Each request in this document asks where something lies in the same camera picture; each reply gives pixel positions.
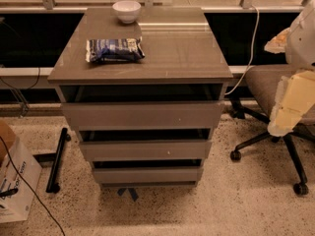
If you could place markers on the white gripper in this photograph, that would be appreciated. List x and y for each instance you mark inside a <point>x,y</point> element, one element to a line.
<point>302,43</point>

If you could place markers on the grey top drawer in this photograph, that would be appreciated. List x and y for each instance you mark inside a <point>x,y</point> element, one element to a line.
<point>142,116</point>

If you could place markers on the grey drawer cabinet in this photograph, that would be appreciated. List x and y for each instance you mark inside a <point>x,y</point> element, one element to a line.
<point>182,63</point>

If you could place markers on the white ceramic bowl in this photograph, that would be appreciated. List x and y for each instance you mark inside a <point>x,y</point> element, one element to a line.
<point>127,11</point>

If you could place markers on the blue snack bag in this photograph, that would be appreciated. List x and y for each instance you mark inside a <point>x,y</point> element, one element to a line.
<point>114,50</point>

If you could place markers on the cardboard box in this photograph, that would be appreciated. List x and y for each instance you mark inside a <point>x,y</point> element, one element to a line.
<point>18,166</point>

